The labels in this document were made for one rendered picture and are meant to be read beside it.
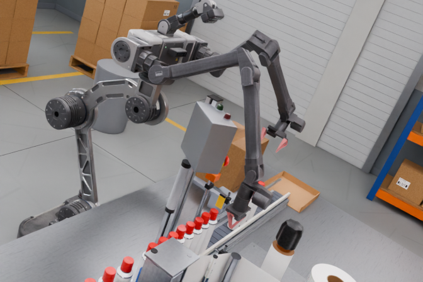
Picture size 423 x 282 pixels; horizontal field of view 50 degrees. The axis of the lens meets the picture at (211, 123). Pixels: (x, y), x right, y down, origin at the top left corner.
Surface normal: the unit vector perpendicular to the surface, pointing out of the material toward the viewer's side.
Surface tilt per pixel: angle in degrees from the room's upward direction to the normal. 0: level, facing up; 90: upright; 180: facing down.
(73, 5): 90
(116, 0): 90
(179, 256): 0
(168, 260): 0
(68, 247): 0
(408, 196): 90
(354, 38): 90
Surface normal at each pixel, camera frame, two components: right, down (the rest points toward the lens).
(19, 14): 0.84, 0.44
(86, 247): 0.33, -0.88
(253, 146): -0.36, -0.04
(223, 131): 0.34, 0.46
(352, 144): -0.47, 0.18
